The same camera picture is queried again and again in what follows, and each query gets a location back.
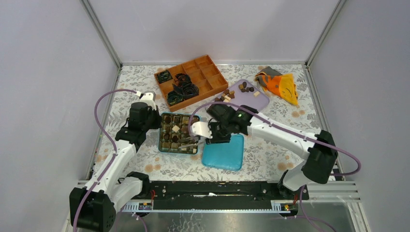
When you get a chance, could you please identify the teal box lid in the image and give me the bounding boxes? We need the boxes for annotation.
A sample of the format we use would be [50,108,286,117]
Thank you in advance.
[202,134,244,171]

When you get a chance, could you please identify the teal chocolate box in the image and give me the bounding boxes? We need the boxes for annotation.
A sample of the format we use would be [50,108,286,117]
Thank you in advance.
[158,113,198,155]

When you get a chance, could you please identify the metal serving tongs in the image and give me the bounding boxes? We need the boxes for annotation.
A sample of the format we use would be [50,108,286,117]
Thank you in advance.
[178,137,205,149]

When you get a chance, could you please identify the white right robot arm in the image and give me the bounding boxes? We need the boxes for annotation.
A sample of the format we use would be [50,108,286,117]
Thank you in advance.
[190,102,338,199]

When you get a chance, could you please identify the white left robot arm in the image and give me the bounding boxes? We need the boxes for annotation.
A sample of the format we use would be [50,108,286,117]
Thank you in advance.
[69,100,161,232]

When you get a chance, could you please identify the pile of assorted chocolates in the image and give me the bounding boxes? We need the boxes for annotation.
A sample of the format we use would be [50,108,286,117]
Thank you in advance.
[215,79,269,106]

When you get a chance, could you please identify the lavender plastic tray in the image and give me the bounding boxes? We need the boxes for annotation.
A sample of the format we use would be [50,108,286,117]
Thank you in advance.
[228,79,270,111]

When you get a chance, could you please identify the rolled dark green tie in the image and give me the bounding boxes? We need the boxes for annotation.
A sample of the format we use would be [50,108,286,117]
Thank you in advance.
[166,90,184,106]

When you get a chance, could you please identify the rolled dark floral tie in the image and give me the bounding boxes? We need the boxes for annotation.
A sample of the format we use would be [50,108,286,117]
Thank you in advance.
[156,70,173,84]

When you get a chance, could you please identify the rolled dark patterned tie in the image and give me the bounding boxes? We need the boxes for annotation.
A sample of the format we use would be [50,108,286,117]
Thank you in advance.
[173,83,199,100]

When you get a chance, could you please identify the wooden compartment tray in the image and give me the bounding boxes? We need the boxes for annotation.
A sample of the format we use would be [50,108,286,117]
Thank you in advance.
[154,55,228,112]

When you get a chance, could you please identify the orange grey cloth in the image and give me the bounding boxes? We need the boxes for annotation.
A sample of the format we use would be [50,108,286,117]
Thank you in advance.
[254,66,298,105]

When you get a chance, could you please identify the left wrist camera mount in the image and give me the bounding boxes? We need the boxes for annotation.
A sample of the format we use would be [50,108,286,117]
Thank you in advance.
[136,91,158,111]

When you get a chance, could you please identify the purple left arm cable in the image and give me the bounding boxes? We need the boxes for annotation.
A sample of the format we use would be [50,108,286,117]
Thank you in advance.
[72,89,140,232]

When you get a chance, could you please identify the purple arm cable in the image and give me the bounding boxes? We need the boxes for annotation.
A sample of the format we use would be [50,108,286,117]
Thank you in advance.
[72,89,140,232]
[188,101,363,232]

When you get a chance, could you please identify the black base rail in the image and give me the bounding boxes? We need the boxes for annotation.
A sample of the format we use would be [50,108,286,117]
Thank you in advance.
[133,181,309,211]

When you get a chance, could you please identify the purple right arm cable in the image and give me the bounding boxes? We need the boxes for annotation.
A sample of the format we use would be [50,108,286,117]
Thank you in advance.
[188,101,363,232]

